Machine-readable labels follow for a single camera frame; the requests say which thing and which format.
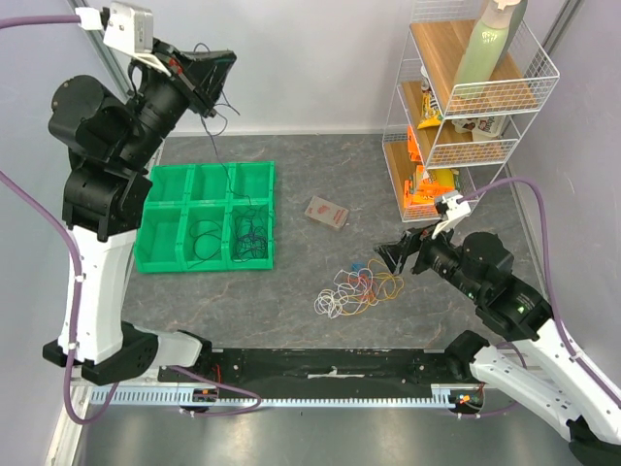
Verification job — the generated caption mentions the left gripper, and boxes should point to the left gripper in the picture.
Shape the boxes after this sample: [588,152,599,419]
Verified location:
[115,37,238,171]

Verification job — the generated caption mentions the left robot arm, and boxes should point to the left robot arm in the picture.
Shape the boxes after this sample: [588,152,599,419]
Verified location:
[43,40,237,385]

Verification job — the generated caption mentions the purple thin cable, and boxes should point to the purple thin cable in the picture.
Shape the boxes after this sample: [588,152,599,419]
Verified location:
[193,42,273,229]
[229,205,273,263]

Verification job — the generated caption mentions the green spray bottle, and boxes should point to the green spray bottle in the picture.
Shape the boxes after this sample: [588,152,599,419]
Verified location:
[453,0,528,101]

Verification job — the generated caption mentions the orange thin cable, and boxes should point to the orange thin cable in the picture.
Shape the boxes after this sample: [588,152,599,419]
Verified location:
[348,273,384,302]

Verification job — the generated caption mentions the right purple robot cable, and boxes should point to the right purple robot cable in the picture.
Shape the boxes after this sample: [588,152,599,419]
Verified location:
[460,176,621,409]

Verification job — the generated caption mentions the yellow snack bag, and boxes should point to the yellow snack bag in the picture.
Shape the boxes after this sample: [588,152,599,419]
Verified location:
[417,91,442,129]

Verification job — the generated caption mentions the white wire shelf rack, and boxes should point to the white wire shelf rack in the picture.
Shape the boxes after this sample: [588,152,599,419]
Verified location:
[382,1,560,222]

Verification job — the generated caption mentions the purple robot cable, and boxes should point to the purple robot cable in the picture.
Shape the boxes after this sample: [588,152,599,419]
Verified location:
[460,176,621,409]
[0,14,120,425]

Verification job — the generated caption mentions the green compartment tray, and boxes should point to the green compartment tray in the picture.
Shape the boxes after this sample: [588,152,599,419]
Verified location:
[134,161,277,274]

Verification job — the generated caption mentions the white snack package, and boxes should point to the white snack package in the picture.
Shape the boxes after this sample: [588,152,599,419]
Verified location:
[451,116,506,142]

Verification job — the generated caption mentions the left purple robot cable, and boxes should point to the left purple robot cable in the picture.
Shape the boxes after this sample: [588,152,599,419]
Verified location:
[0,14,120,425]

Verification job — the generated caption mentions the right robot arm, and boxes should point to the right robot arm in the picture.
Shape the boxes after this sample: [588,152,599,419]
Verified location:
[375,226,620,465]

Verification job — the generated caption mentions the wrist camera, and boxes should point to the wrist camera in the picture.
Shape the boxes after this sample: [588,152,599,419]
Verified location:
[432,190,472,239]
[103,1,157,68]

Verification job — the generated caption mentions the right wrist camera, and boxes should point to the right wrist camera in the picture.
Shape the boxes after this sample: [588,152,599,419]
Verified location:
[432,190,472,239]

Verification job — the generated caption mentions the small grey red box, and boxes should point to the small grey red box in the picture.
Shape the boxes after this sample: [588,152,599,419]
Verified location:
[305,196,349,230]

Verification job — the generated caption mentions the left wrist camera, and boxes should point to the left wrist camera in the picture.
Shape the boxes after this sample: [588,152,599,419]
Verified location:
[103,1,157,68]

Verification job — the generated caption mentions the yellow thin cable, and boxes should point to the yellow thin cable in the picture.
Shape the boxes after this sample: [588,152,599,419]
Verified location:
[334,256,406,316]

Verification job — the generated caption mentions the yellow snack pack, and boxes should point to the yellow snack pack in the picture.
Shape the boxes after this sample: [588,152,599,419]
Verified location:
[422,168,461,197]

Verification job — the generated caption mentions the orange snack box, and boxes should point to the orange snack box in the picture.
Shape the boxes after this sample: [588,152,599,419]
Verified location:
[403,164,461,209]

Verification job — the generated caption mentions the white thin cable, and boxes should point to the white thin cable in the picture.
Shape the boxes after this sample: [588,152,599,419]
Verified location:
[312,271,370,320]

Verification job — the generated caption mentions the grey slotted cable duct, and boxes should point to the grey slotted cable duct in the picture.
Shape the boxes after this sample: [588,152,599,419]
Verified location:
[111,386,455,409]

